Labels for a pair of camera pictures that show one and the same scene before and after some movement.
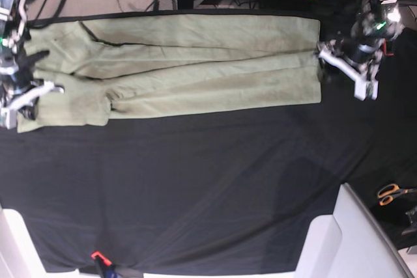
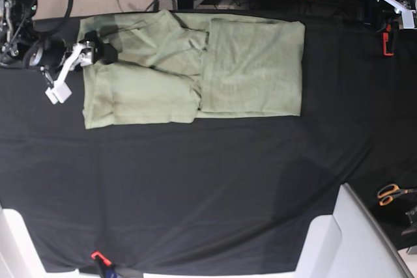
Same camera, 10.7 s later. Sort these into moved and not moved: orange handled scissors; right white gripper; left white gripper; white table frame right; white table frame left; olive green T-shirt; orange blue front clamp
Moved: olive green T-shirt; left white gripper; right white gripper
Not moved: orange blue front clamp; white table frame right; white table frame left; orange handled scissors
